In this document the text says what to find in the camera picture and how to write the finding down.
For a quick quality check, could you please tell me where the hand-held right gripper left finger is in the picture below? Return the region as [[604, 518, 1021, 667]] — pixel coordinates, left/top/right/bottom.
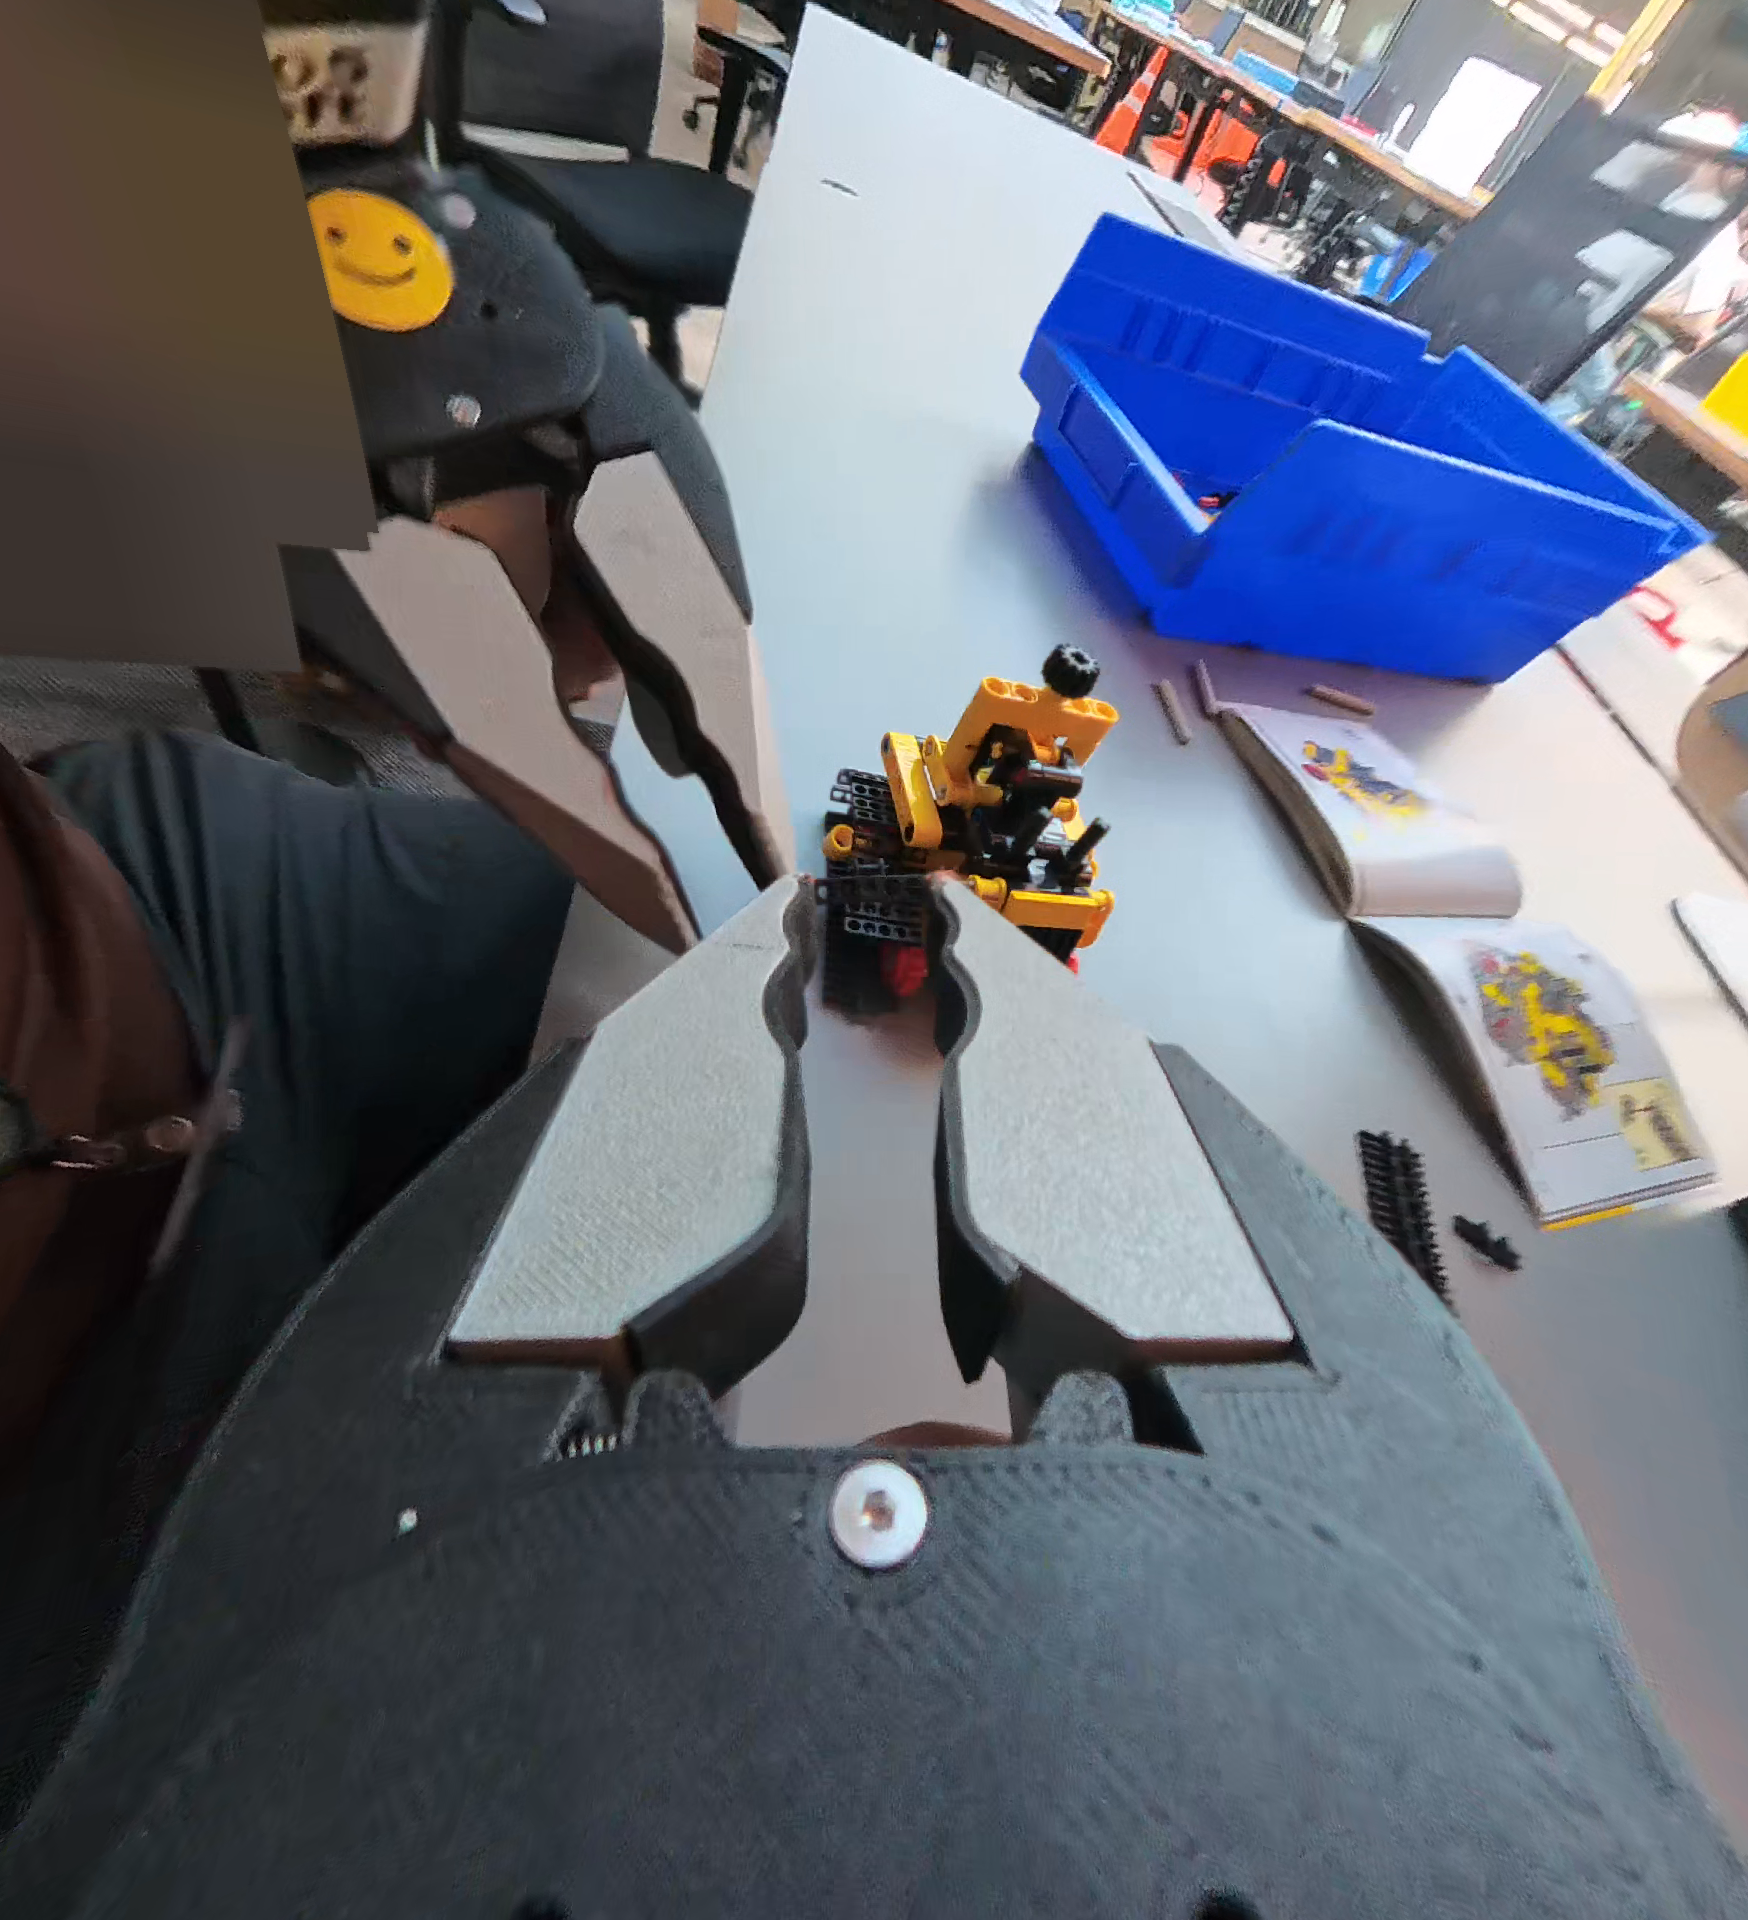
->
[[446, 875, 821, 1404]]

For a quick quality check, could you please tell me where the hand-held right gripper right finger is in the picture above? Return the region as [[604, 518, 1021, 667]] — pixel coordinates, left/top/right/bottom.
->
[[935, 875, 1298, 1388]]

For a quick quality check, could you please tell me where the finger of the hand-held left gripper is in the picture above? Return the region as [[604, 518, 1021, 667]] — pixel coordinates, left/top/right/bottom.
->
[[282, 518, 704, 955], [566, 450, 802, 886]]

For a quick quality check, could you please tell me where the yellow black lego model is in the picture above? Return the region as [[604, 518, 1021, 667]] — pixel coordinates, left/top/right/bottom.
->
[[819, 642, 1120, 1021]]

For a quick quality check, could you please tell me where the person's left forearm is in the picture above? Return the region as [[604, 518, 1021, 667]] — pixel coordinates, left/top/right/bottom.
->
[[0, 660, 208, 1517]]

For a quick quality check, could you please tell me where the black lego track strip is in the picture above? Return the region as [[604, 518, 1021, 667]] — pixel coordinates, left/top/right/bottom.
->
[[1354, 1129, 1458, 1308]]

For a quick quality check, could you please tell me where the open lego instruction booklet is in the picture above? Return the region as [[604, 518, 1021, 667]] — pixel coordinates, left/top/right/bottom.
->
[[1217, 701, 1724, 1232]]

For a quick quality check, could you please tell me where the person's left hand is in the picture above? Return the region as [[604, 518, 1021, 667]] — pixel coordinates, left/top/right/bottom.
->
[[431, 488, 629, 737]]

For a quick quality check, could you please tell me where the black office chair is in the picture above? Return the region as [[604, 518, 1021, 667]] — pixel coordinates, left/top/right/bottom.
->
[[425, 0, 802, 399]]

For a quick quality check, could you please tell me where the orange traffic cone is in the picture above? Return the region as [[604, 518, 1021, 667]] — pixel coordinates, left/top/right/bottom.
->
[[1091, 45, 1177, 150]]

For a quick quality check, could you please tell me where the blue plastic bin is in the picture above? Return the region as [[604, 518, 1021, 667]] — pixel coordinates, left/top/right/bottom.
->
[[1020, 210, 1713, 686]]

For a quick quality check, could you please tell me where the long wooden desk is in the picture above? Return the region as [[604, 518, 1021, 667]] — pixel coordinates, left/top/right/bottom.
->
[[948, 0, 1491, 227]]

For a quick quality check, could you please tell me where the black computer monitor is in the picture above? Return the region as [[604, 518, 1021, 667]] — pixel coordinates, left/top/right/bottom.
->
[[1401, 90, 1748, 399]]

